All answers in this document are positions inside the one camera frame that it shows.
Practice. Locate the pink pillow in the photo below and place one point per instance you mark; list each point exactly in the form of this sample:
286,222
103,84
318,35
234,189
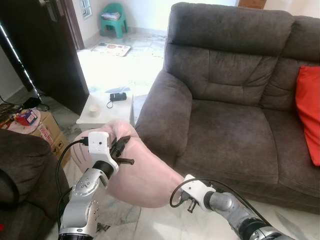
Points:
145,175

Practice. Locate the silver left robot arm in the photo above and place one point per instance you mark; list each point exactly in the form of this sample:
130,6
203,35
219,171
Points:
85,200

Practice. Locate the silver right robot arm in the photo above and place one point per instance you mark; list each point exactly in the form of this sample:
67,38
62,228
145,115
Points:
240,215

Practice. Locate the grey-brown fabric sofa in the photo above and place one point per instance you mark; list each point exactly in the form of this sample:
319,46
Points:
225,135

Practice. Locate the patterned floor mat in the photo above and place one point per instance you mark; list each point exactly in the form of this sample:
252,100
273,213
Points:
111,49

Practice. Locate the red pillow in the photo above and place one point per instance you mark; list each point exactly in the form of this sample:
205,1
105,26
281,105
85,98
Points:
309,115

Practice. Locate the white side table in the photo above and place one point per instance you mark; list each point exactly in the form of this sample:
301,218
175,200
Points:
117,117

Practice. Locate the small white cup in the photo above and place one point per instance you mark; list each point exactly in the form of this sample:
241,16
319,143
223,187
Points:
94,110

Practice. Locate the black key fob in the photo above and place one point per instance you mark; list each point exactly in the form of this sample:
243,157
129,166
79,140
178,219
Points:
118,97

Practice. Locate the brown cardboard box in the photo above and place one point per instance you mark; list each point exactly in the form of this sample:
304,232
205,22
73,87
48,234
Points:
50,135

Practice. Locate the dark grey armchair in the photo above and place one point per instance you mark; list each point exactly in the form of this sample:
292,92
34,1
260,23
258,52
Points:
25,170

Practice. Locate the red and blue package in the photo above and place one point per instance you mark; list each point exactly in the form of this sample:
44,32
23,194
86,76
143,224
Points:
27,117

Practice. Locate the black power adapter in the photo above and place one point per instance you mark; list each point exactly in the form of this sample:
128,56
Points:
31,102

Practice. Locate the green plastic stool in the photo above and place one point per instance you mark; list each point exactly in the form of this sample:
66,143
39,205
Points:
114,27

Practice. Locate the dark wooden door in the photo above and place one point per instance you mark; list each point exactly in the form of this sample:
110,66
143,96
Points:
45,45

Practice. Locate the stack of books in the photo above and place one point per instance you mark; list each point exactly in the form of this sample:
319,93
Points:
111,15

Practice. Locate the window with grille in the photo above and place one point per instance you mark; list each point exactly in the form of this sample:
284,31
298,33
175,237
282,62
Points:
86,7

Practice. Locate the brown wooden furniture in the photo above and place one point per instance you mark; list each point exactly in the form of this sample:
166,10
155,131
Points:
251,3

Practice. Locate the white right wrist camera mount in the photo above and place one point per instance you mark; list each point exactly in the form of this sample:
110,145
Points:
197,189

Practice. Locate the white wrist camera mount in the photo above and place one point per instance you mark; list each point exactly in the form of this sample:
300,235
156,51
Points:
197,189
98,141

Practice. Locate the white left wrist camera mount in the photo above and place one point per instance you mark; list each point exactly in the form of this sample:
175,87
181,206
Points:
98,141

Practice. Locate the brown door frame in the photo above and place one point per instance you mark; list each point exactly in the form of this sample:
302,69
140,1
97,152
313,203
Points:
75,22

